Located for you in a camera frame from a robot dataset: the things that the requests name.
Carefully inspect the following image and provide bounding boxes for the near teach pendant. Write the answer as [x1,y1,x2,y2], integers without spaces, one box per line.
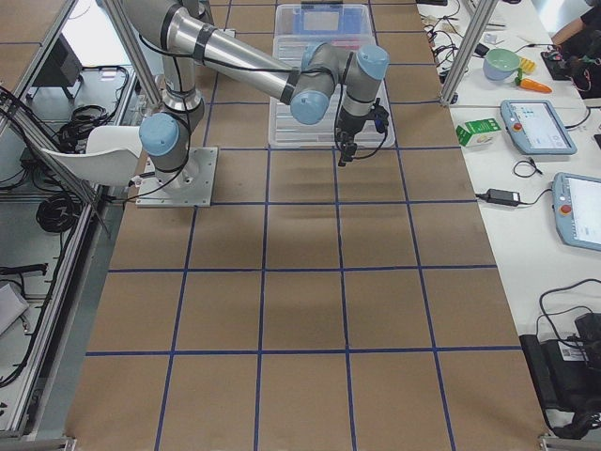
[551,172,601,251]

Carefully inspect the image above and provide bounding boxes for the clear plastic storage box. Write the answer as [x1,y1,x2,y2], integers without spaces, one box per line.
[274,1,375,46]

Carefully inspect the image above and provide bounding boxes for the black power adapter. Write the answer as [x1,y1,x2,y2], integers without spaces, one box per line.
[475,188,521,207]

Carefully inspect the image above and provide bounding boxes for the toy corn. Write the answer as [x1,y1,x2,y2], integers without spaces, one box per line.
[519,57,536,75]

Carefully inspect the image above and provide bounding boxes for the clear plastic box lid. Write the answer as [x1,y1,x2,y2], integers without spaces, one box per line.
[267,35,396,149]

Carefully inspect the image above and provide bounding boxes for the tangled black cables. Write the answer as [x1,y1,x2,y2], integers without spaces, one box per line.
[422,13,464,81]

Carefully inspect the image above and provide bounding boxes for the green blue bowl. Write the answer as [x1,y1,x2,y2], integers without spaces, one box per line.
[483,48,520,81]

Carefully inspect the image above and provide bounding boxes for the white plastic chair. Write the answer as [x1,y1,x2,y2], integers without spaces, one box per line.
[41,126,142,187]

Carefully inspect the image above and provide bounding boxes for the aluminium frame left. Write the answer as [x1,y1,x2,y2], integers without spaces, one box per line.
[0,0,163,451]

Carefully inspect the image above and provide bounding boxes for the teach pendant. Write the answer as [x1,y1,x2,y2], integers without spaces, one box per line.
[551,172,601,251]
[500,100,577,155]

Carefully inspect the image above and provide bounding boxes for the black equipment lower right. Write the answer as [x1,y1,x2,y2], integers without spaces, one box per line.
[519,313,600,440]

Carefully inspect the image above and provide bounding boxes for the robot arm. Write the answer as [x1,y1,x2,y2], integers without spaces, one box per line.
[123,1,390,167]

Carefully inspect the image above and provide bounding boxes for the toy carrot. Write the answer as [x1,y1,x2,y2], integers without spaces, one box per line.
[514,69,553,94]

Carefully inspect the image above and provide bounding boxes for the aluminium frame post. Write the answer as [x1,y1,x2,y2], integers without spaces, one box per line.
[439,0,498,106]

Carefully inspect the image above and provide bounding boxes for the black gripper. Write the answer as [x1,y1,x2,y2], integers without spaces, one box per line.
[337,108,370,167]

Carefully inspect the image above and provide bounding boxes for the green white carton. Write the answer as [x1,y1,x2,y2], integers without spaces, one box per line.
[455,118,501,148]

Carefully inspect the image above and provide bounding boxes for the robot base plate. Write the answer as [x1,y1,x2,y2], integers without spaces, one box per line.
[134,147,219,208]

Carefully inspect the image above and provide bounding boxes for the person at table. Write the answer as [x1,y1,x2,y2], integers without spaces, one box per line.
[549,0,601,100]

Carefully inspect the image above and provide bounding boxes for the far teach pendant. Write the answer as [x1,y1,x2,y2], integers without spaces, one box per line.
[500,100,577,155]

